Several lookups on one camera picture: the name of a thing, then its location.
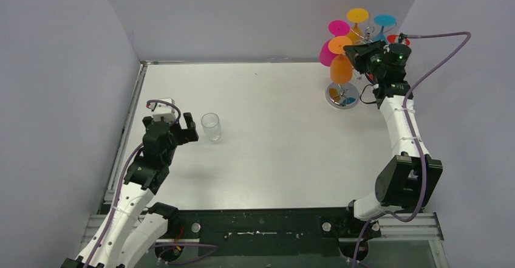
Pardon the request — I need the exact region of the silver wire glass rack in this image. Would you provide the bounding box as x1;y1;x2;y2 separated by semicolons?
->
325;26;372;109

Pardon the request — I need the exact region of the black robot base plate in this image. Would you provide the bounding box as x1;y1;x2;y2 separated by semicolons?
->
161;207;381;258

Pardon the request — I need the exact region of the red wine glass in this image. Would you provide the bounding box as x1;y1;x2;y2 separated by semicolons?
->
386;35;411;46

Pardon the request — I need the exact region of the yellow wine glass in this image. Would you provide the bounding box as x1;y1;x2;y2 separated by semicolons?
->
346;8;369;45

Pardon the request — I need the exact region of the pink wine glass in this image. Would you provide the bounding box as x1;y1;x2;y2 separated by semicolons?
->
319;20;353;67

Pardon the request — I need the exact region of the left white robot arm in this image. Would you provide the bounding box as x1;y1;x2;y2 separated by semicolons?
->
62;112;199;267

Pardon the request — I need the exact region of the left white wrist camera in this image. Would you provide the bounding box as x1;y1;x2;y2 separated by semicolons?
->
149;102;177;123

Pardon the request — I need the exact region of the clear wine glass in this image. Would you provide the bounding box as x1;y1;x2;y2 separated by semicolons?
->
201;112;222;142

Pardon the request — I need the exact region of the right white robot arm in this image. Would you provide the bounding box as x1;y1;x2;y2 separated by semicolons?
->
342;41;443;237

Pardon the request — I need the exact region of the orange wine glass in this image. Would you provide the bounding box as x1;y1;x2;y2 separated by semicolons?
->
328;36;353;84

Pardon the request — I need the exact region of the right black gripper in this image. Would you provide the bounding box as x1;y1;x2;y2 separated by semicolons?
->
346;40;391;79

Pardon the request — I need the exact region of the blue wine glass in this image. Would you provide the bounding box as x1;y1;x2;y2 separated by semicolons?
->
371;15;397;42

